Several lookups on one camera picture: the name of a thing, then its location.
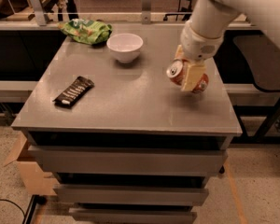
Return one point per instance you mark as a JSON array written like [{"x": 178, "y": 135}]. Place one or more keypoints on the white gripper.
[{"x": 198, "y": 46}]

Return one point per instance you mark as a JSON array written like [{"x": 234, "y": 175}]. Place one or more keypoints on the orange soda can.
[{"x": 188, "y": 76}]

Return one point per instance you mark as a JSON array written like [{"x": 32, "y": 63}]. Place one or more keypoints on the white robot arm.
[{"x": 203, "y": 33}]

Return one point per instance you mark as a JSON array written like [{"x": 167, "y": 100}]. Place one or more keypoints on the white bowl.
[{"x": 125, "y": 47}]

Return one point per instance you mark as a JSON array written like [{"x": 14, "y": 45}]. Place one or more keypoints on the green chip bag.
[{"x": 86, "y": 31}]

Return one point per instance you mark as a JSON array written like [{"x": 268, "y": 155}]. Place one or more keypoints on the grey drawer cabinet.
[{"x": 131, "y": 105}]

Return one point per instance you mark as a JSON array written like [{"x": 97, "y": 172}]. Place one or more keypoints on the dark snack bar wrapper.
[{"x": 74, "y": 92}]

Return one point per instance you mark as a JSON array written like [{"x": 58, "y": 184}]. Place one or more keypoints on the top grey drawer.
[{"x": 128, "y": 161}]

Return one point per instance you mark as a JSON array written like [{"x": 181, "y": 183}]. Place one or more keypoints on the grey drawer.
[
  {"x": 128, "y": 161},
  {"x": 130, "y": 195},
  {"x": 132, "y": 216}
]

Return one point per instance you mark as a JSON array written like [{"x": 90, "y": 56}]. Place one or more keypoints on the middle grey drawer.
[{"x": 130, "y": 195}]

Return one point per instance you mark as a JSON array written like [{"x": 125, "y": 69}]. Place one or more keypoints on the bottom grey drawer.
[{"x": 132, "y": 216}]

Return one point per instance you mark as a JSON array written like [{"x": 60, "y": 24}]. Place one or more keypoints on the cardboard box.
[{"x": 36, "y": 181}]

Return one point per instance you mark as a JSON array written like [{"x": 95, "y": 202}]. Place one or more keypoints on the metal railing post middle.
[{"x": 145, "y": 11}]

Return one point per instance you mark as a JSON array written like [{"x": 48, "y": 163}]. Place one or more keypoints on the metal railing post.
[
  {"x": 145, "y": 11},
  {"x": 39, "y": 12}
]

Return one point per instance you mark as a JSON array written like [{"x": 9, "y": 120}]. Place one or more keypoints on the metal railing post left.
[{"x": 39, "y": 12}]

